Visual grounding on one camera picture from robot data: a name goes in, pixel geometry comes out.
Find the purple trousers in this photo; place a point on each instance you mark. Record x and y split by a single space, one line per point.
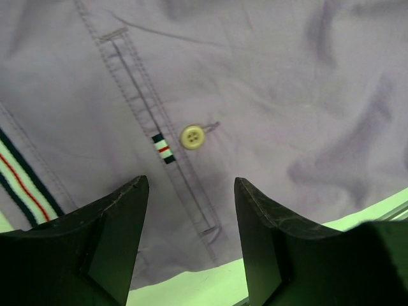
305 99

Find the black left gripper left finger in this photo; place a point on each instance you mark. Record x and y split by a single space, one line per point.
86 257

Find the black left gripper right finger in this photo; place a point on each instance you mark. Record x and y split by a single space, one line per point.
291 260

